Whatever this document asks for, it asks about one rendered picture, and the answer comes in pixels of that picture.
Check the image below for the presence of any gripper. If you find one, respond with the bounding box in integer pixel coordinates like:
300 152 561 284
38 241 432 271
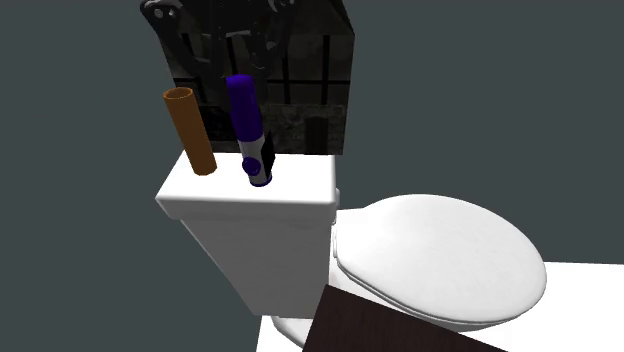
139 0 297 75

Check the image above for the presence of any purple and silver spray bottle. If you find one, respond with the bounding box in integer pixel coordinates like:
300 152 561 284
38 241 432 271
225 73 277 188

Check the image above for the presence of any brown cardboard tube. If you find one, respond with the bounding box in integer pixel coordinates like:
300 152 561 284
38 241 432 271
162 86 218 177

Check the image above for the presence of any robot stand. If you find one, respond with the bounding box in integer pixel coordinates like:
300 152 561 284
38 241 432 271
160 0 357 157

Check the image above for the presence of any white toilet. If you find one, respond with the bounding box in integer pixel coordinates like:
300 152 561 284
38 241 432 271
154 149 548 350

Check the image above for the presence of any dark brown wooden furniture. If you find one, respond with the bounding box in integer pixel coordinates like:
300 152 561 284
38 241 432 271
302 284 511 352

